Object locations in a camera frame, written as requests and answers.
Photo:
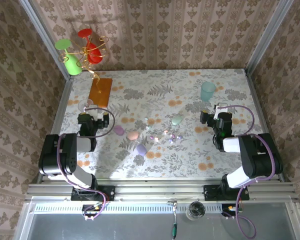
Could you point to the pink earbud charging case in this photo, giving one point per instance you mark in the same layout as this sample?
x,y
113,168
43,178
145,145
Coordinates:
x,y
119,130

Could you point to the mint earbud charging case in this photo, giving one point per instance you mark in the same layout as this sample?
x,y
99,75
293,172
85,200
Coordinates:
x,y
176,120

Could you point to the orange earbud charging case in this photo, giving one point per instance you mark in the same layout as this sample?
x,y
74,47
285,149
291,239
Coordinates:
x,y
132,135

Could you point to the purple earbud charging case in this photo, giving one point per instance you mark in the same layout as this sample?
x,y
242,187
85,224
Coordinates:
x,y
141,149

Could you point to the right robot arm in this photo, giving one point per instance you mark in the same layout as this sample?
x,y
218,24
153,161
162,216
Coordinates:
x,y
260,155

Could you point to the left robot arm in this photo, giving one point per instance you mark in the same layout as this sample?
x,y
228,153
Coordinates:
x,y
55,155

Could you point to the clear wine glass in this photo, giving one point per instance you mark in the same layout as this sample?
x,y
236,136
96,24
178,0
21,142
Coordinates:
x,y
86,103

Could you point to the orange wooden rack base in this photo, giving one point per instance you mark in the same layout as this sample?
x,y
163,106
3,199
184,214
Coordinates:
x,y
101,100

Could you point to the teal plastic cup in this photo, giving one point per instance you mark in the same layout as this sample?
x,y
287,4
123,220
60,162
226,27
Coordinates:
x,y
207,93

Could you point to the green plastic wine glass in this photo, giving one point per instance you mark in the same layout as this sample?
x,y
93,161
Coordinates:
x,y
73,66

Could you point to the red plastic wine glass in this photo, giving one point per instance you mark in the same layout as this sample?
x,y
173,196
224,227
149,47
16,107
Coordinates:
x,y
93,56

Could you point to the black power connector box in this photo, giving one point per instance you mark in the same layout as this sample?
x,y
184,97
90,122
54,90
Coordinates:
x,y
226,212
88,208

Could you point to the clear glass jar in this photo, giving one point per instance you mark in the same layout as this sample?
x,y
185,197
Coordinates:
x,y
197,210

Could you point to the grey metal shelf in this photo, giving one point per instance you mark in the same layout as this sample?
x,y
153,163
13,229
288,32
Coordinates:
x,y
130,227

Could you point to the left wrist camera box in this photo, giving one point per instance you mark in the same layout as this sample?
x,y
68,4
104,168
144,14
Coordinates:
x,y
93,112

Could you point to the aluminium table side rail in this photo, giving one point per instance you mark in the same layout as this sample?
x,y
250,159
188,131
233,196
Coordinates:
x,y
260,112
57,120

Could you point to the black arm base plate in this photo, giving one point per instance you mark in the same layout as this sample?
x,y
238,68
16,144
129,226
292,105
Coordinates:
x,y
107,193
211,193

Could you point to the aluminium front frame rail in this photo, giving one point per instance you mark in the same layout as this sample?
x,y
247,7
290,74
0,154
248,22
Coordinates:
x,y
160,190

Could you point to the aluminium corner post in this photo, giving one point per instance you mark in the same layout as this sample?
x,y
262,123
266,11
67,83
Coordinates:
x,y
44,35
269,35

